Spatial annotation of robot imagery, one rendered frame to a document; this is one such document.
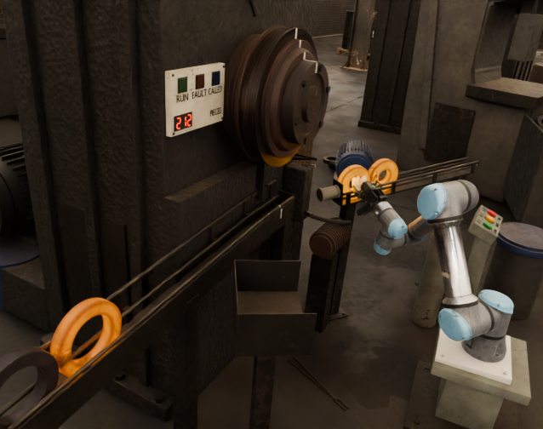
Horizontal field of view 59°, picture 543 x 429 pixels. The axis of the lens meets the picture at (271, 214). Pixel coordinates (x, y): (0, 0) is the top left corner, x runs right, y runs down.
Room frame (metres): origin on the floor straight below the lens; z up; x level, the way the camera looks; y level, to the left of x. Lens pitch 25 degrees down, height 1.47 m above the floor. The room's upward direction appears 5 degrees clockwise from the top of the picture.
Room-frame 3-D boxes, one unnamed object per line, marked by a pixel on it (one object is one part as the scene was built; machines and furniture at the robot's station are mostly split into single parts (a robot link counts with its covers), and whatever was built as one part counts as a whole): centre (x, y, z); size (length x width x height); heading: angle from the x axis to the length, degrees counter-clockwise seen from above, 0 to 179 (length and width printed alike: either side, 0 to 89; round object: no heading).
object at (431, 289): (2.00, -0.81, 0.26); 0.12 x 0.12 x 0.52
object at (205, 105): (1.44, 0.25, 1.15); 0.26 x 0.02 x 0.18; 153
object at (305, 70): (1.65, -0.09, 1.11); 0.28 x 0.06 x 0.28; 153
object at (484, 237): (1.96, -0.97, 0.31); 0.24 x 0.16 x 0.62; 153
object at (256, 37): (1.73, 0.07, 1.12); 0.47 x 0.10 x 0.47; 153
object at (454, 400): (1.42, -0.82, 0.13); 0.40 x 0.40 x 0.26; 69
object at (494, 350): (1.42, -0.82, 0.37); 0.15 x 0.15 x 0.10
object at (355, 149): (3.88, -0.66, 0.17); 0.57 x 0.31 x 0.34; 173
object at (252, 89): (1.69, 0.00, 1.11); 0.47 x 0.06 x 0.47; 153
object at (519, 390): (1.42, -0.82, 0.28); 0.32 x 0.32 x 0.04; 69
